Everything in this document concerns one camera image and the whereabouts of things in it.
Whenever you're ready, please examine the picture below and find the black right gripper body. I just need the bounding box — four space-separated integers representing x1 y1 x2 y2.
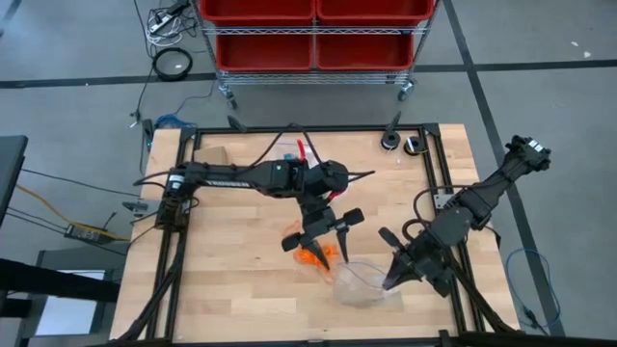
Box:
403 238 454 281

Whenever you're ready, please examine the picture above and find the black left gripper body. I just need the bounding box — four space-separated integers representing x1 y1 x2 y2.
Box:
299 192 341 240

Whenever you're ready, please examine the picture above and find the clear plastic zipper bag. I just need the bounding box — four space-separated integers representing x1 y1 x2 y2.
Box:
331 259 405 309
269 141 315 163

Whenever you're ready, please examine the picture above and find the small brown cardboard box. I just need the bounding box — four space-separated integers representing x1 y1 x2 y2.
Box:
192 146 230 165

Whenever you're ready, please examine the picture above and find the red plastic bin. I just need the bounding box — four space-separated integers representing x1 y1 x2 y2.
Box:
315 33 416 72
199 0 317 26
316 0 438 26
215 33 315 72

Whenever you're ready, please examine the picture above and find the black usb hub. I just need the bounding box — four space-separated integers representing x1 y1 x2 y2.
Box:
141 118 157 149

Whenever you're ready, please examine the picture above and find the black power adapter box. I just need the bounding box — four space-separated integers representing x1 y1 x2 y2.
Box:
64 223 106 243

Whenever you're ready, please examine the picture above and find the black bench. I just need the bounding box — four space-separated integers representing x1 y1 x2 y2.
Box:
0 257 122 319

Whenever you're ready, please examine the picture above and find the white power strip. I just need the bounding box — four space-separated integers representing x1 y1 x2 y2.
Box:
146 0 199 47

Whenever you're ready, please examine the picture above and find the black monitor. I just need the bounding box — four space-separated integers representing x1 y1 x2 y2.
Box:
0 134 30 228

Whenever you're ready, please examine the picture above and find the black cable conduit bundle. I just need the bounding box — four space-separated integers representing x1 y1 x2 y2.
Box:
115 226 189 342
441 224 520 334

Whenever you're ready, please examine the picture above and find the thin blue floor cable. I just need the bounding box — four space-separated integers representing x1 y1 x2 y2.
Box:
504 248 564 336

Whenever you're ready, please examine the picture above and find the grey wire spool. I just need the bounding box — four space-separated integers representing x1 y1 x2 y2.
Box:
380 129 403 151

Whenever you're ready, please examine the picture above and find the black aluminium table frame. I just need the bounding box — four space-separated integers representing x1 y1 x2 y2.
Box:
139 122 488 347

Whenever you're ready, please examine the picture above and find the yellow wire spool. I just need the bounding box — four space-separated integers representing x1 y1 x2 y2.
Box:
403 135 429 156

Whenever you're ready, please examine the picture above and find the chrome wire shelving rack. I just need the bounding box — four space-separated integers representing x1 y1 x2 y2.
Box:
195 0 443 110

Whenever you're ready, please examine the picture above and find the coiled blue cable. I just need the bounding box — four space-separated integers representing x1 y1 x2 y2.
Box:
153 113 188 129

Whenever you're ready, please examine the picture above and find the orange floor cable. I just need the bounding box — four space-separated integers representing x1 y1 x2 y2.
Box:
15 182 132 241

